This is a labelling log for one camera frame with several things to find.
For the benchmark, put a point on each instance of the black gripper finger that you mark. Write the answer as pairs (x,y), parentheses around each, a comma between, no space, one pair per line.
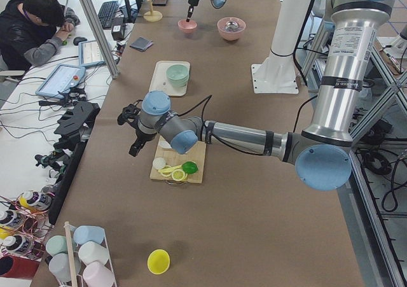
(135,149)
(189,13)

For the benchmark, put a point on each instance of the white spoon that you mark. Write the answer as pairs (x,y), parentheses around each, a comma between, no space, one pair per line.
(164,144)

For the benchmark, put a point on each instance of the large pink bowl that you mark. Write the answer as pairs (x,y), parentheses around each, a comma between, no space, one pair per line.
(230,36)

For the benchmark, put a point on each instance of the green bowl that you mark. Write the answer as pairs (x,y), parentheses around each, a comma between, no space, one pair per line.
(177,75)

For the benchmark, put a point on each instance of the wooden cutting board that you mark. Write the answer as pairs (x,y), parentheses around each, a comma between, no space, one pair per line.
(195,154)

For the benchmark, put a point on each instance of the wooden mug tree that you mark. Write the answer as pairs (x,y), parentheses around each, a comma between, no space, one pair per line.
(152,10)

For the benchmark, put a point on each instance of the lemon slice upper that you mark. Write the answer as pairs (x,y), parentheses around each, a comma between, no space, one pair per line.
(166,171)

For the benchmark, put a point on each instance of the lemon slice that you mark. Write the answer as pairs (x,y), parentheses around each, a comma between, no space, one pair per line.
(166,171)
(179,175)

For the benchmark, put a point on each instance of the lemon slice lower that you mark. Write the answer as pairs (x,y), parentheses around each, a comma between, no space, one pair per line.
(179,175)

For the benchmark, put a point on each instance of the green lime toy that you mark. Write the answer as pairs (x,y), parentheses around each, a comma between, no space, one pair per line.
(190,167)

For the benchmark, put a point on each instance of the grey folded cloth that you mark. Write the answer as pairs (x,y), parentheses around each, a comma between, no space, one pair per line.
(141,44)

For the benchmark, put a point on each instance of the white tray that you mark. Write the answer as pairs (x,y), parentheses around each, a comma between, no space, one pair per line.
(159,79)

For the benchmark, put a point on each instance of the black keyboard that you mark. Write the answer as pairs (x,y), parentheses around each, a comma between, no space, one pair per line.
(107,12)

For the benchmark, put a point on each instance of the teach pendant near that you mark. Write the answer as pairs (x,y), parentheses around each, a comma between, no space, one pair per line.
(63,78)

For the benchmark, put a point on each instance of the teach pendant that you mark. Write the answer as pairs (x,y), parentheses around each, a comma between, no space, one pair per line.
(89,54)
(63,78)

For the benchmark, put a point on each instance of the teach pendant far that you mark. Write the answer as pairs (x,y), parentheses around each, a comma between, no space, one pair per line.
(89,54)

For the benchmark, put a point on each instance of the blue cup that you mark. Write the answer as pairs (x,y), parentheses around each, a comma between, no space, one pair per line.
(85,233)

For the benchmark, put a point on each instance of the white cup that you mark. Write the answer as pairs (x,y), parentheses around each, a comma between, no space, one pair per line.
(93,252)

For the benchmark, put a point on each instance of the yellow paint bottle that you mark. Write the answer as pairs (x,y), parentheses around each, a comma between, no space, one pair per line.
(36,201)

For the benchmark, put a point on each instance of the yellow plastic cup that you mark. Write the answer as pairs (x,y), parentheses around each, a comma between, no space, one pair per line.
(158,261)

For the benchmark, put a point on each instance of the green cup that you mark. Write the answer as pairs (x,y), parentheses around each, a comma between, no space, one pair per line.
(56,245)

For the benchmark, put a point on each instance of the white cup rack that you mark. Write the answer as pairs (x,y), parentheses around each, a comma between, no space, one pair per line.
(75,264)

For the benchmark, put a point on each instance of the pink cup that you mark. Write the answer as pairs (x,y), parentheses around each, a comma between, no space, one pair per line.
(96,274)

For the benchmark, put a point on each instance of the grey cup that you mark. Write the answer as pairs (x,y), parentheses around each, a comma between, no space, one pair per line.
(59,267)

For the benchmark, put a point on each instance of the seated person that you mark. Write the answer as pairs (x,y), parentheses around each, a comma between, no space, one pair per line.
(32,31)

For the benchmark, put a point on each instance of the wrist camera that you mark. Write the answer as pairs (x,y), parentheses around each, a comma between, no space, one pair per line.
(129,115)

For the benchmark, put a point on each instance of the aluminium post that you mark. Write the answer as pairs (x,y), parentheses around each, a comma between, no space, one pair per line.
(96,28)

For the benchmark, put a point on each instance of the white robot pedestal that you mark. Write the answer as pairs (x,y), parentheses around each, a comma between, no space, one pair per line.
(277,75)

